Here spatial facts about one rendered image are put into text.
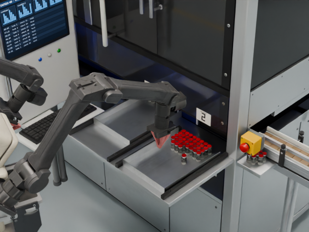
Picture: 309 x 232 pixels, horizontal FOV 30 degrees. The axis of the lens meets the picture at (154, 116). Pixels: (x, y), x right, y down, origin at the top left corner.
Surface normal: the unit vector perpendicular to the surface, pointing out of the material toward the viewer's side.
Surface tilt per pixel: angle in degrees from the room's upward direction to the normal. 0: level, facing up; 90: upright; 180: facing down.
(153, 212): 90
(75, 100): 61
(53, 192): 0
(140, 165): 0
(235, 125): 90
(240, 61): 90
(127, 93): 104
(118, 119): 0
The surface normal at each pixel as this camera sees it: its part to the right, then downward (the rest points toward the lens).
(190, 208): -0.72, 0.41
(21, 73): 0.46, 0.50
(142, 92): 0.64, 0.60
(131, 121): -0.02, -0.82
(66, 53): 0.75, 0.36
